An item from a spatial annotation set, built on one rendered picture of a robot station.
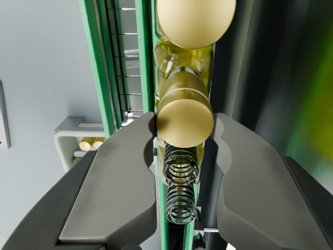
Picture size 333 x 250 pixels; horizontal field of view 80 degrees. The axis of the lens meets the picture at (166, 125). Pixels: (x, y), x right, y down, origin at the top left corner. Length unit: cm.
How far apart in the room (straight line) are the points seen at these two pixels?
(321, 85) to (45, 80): 60
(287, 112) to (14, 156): 83
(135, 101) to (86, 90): 21
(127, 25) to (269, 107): 27
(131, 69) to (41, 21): 28
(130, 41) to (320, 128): 31
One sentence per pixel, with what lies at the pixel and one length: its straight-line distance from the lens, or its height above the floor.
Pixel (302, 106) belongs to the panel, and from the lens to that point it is 25.
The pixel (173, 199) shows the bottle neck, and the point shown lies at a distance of 21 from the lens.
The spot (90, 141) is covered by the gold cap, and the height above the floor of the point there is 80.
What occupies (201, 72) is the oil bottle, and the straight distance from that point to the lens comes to 18.
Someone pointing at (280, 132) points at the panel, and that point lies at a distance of 28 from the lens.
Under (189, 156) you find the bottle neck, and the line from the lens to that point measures 16.
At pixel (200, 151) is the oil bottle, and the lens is 24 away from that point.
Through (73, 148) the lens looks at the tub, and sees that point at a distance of 68.
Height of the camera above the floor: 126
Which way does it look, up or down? 58 degrees down
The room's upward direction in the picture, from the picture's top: 174 degrees counter-clockwise
